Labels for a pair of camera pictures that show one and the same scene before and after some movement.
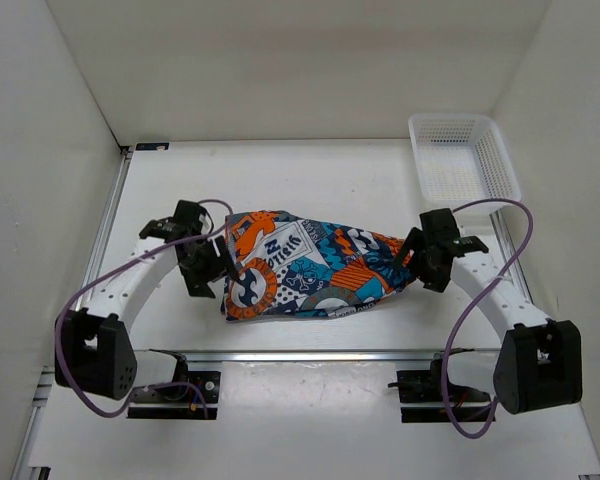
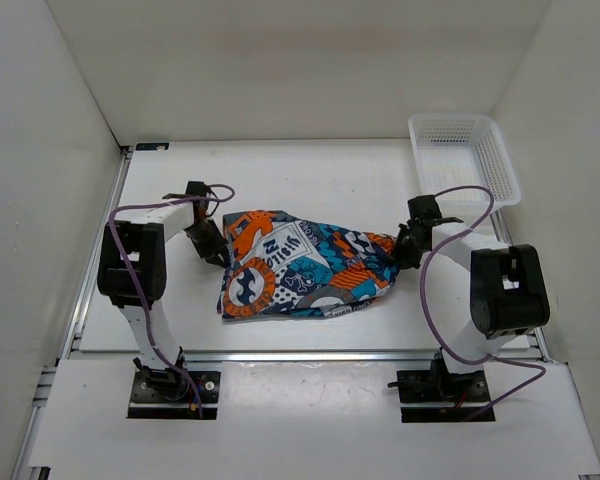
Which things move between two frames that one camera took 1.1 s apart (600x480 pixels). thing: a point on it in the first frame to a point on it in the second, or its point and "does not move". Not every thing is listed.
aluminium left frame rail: (92, 267) does not move
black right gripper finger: (436, 281) to (408, 260)
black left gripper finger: (198, 285) to (218, 257)
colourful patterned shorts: (294, 267) does not move
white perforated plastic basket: (461, 160) does not move
